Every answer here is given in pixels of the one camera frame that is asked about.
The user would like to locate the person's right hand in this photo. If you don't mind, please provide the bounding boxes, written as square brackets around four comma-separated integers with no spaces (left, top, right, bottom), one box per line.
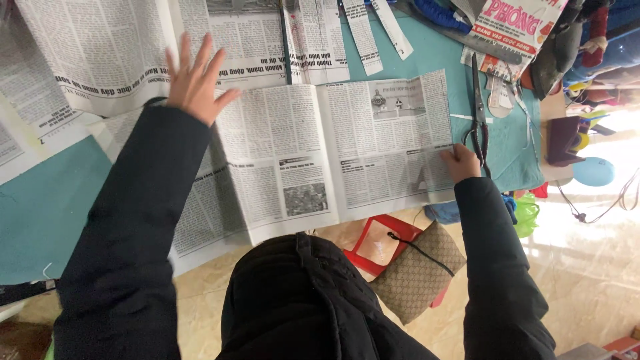
[439,144,483,184]

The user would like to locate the person's left hand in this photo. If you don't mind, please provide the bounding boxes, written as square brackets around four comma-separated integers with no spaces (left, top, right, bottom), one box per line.
[165,32,243,126]

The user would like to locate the small paper cutouts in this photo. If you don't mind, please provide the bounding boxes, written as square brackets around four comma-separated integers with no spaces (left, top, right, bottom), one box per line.
[486,74,517,119]

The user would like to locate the green plastic bag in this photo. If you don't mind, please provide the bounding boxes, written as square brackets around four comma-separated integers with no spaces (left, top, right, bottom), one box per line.
[512,192,541,239]

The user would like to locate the purple box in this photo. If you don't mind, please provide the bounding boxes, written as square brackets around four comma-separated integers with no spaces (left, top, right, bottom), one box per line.
[544,115,592,168]

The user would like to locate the long metal ruler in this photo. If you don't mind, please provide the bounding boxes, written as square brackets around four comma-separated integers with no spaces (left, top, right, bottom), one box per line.
[394,0,524,66]

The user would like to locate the red plastic stool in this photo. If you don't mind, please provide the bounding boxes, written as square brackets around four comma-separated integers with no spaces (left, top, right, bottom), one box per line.
[342,214,451,309]

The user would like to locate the beige patterned bag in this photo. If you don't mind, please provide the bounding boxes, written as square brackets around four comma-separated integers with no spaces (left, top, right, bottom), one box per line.
[369,220,468,326]

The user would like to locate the thin newspaper strip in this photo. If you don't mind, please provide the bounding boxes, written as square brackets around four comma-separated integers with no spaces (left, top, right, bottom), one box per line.
[370,0,415,61]

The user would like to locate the blue fabric roll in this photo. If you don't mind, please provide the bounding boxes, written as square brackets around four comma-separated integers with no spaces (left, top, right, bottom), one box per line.
[414,0,472,35]

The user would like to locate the magazine with pink lettering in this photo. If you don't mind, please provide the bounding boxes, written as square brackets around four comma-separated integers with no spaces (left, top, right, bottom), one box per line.
[459,0,569,84]

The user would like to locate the wide newspaper strip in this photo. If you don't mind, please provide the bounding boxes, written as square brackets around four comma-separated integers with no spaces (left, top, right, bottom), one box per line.
[341,0,384,77]

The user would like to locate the blue balloon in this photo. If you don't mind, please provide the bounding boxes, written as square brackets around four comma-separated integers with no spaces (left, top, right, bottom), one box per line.
[572,156,616,188]

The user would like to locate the narrow newspaper sheet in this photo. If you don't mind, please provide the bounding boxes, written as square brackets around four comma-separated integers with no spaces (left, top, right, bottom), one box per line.
[281,0,351,86]

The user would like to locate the heap of clutter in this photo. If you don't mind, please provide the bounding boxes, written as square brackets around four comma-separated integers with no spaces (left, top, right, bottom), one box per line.
[529,0,640,108]

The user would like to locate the person's black jacket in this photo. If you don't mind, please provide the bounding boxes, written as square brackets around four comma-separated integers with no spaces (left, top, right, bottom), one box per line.
[215,232,442,360]

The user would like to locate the newspaper sheet with bold headline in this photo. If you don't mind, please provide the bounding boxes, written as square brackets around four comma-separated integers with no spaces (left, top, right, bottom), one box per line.
[167,0,292,92]

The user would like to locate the large newspaper sheet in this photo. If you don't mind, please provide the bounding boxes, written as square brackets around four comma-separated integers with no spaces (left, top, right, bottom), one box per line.
[14,0,182,119]

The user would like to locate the teal table cloth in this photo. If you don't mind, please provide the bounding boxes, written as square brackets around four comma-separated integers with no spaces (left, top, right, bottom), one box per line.
[0,0,547,287]

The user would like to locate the newspaper sheet with page number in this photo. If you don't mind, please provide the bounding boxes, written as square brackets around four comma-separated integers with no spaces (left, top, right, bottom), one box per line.
[0,27,93,187]

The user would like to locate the black-handled scissors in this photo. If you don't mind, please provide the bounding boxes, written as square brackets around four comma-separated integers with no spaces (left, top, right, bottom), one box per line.
[462,52,494,179]

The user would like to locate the black cable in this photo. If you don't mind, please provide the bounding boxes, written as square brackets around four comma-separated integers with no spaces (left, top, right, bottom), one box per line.
[555,167,640,225]

